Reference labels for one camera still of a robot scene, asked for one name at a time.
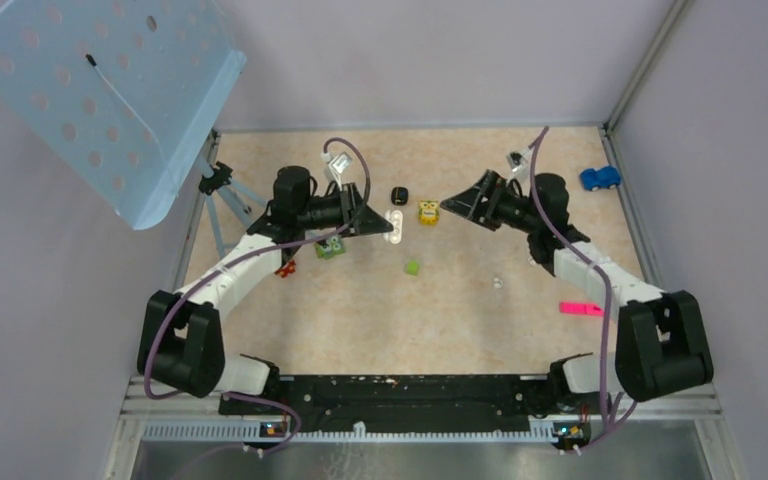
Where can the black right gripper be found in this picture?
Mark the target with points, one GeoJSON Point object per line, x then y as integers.
{"type": "Point", "coordinates": [470, 203]}

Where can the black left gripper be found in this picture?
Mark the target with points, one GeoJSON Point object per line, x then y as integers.
{"type": "Point", "coordinates": [352, 204]}

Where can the white earbud charging case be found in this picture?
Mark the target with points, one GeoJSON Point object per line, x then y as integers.
{"type": "Point", "coordinates": [396, 220]}

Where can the black earbud charging case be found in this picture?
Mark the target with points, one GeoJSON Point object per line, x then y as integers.
{"type": "Point", "coordinates": [399, 196]}

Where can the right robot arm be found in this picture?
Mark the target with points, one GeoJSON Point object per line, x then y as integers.
{"type": "Point", "coordinates": [661, 345]}

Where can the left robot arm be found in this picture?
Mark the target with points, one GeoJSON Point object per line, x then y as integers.
{"type": "Point", "coordinates": [182, 343]}

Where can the green owl block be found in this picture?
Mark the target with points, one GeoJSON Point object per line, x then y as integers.
{"type": "Point", "coordinates": [330, 247]}

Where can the yellow owl block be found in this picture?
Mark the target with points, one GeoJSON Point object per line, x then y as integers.
{"type": "Point", "coordinates": [428, 212]}

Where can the green wooden cube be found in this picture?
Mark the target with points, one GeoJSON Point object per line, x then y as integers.
{"type": "Point", "coordinates": [412, 268]}

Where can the red owl block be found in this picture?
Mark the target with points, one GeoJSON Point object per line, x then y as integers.
{"type": "Point", "coordinates": [286, 270]}

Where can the blue toy car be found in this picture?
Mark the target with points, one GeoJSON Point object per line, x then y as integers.
{"type": "Point", "coordinates": [607, 177]}

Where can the pink plastic clip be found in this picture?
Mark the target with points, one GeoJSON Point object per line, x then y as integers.
{"type": "Point", "coordinates": [578, 308]}

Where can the light blue tripod stand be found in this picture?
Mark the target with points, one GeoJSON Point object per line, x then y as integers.
{"type": "Point", "coordinates": [217, 182]}

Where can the light blue perforated tray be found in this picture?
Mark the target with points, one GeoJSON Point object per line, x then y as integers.
{"type": "Point", "coordinates": [125, 92]}

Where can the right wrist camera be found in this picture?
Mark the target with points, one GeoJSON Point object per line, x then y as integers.
{"type": "Point", "coordinates": [519, 161]}

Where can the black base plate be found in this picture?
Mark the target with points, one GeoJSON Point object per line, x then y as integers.
{"type": "Point", "coordinates": [402, 404]}

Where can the aluminium frame rail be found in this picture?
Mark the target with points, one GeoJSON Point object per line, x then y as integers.
{"type": "Point", "coordinates": [200, 417]}

